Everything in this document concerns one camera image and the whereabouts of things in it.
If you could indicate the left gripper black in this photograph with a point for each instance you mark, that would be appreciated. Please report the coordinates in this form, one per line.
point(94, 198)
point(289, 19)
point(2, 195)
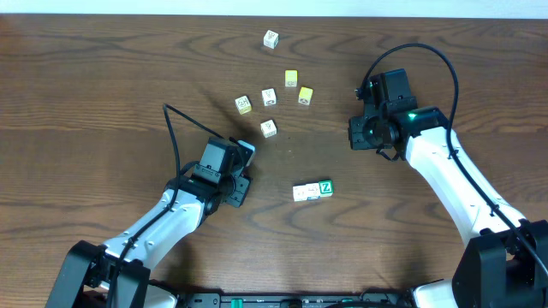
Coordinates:
point(239, 191)

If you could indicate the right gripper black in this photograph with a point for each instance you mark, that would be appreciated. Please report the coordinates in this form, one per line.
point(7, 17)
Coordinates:
point(356, 134)

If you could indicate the white block red side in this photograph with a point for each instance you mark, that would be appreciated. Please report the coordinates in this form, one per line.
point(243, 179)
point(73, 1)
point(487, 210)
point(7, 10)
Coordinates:
point(312, 191)

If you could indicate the green Z letter block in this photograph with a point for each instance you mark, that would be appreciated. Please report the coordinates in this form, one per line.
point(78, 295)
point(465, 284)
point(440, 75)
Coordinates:
point(326, 188)

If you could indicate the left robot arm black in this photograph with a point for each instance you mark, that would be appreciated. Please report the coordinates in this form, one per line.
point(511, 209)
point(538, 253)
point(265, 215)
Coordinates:
point(117, 272)

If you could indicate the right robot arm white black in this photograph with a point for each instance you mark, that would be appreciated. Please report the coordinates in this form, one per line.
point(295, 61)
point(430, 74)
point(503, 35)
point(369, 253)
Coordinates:
point(505, 259)

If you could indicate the white block green side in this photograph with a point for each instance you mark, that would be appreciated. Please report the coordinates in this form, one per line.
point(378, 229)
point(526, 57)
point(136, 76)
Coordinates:
point(268, 128)

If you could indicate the white block yellow side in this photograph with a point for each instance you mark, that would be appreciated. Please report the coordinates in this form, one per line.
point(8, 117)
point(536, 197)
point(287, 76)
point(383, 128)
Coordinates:
point(243, 105)

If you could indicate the yellow block with black mark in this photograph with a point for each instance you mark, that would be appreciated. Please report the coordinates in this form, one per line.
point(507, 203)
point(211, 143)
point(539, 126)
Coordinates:
point(305, 95)

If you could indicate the yellow block upper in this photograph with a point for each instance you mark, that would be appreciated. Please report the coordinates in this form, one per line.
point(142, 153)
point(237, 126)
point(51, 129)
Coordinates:
point(291, 78)

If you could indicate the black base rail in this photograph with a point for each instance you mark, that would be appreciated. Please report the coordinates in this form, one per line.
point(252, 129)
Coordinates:
point(369, 298)

